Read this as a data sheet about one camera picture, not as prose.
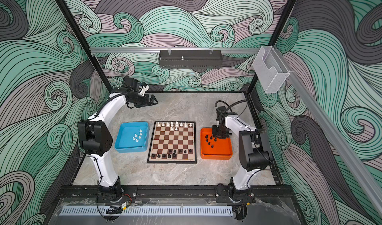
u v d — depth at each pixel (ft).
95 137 1.68
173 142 2.95
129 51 6.56
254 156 1.54
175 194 2.44
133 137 3.03
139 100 2.60
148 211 2.28
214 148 2.94
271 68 2.58
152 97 2.75
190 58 3.15
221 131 2.57
